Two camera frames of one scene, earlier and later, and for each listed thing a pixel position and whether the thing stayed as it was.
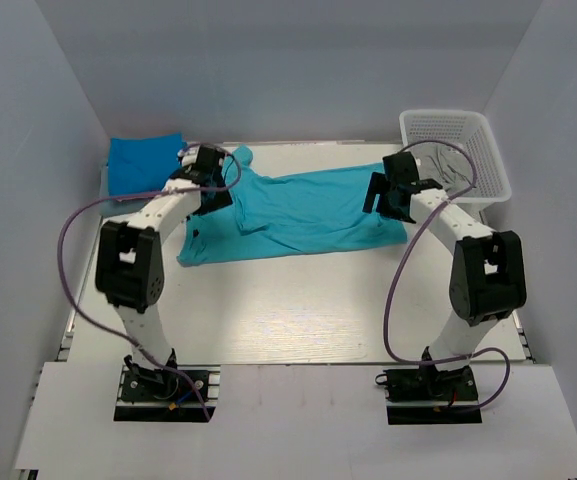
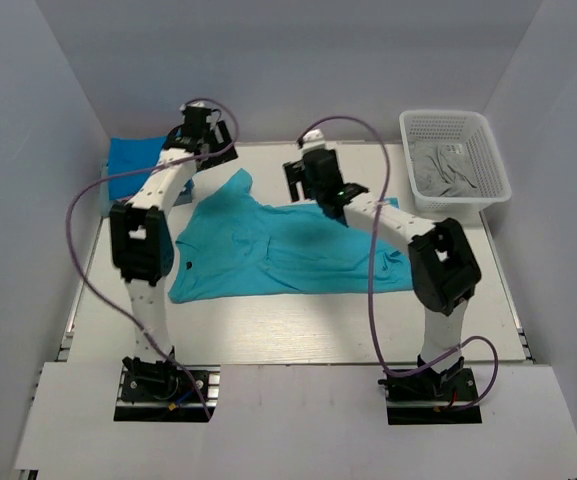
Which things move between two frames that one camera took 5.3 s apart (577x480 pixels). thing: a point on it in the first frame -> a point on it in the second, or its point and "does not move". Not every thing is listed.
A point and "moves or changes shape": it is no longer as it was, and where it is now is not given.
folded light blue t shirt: [113, 207] does not move
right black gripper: [379, 186] -> [295, 173]
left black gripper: [222, 201] -> [219, 159]
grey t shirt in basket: [446, 164] does not move
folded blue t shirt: [142, 164] does not move
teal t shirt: [271, 214] moves or changes shape
